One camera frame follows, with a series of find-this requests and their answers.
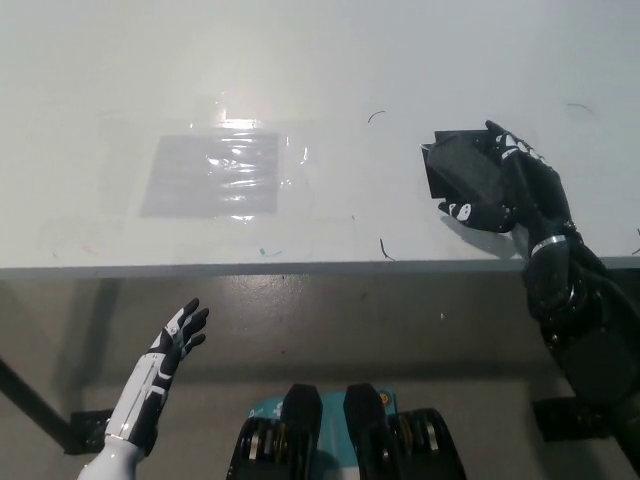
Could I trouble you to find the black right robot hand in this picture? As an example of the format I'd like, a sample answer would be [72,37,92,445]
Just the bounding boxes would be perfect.
[437,119,574,252]

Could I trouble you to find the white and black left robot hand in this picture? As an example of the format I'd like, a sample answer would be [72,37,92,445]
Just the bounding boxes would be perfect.
[106,298,211,447]

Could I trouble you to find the dark grey whiteboard eraser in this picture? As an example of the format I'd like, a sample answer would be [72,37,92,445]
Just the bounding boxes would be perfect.
[423,137,506,206]

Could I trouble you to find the black tape marked spot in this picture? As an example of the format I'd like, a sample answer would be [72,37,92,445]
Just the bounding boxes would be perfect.
[418,128,495,202]

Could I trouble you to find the black robot legs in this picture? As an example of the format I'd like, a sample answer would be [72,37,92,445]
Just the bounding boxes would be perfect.
[227,382,469,480]

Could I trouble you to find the black diagonal table leg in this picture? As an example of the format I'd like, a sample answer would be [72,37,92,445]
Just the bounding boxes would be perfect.
[0,355,72,442]

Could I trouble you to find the clear plastic film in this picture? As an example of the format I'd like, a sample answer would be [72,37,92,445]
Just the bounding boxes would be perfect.
[191,97,316,224]

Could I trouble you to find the black table foot bracket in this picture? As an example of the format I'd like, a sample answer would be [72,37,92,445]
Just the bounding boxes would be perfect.
[63,408,116,456]
[531,397,617,445]

